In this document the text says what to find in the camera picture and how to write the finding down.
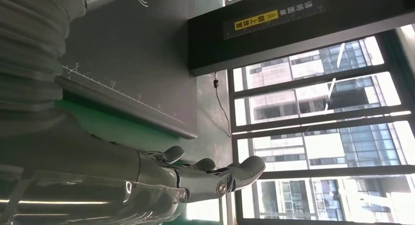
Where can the yellow warning sticker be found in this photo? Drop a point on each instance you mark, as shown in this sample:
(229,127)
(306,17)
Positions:
(256,20)

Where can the black scale platform with ruler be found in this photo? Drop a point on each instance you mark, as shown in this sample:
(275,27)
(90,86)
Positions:
(136,61)

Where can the dark window frame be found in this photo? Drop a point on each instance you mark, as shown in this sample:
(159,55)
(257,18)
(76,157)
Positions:
(311,116)

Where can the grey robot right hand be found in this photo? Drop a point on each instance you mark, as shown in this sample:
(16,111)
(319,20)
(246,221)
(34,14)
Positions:
(81,175)

